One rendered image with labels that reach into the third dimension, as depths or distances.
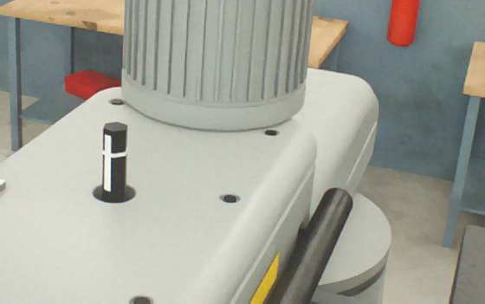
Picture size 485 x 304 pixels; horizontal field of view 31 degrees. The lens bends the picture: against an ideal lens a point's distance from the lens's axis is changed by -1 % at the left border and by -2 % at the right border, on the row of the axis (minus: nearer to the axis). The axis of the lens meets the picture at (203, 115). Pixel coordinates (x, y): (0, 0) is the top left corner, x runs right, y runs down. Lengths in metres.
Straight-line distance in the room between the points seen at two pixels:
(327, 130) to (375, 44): 3.82
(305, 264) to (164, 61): 0.24
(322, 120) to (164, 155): 0.48
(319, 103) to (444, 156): 3.93
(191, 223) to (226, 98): 0.19
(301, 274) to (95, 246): 0.22
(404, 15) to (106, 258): 4.25
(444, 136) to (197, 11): 4.39
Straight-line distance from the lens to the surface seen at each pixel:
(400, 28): 4.86
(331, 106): 1.31
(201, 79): 0.85
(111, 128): 0.71
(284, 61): 0.87
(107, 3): 4.99
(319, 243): 0.86
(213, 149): 0.83
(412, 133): 5.19
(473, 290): 0.99
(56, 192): 0.74
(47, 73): 5.88
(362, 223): 1.42
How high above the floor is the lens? 2.24
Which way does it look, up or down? 23 degrees down
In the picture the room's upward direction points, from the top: 3 degrees clockwise
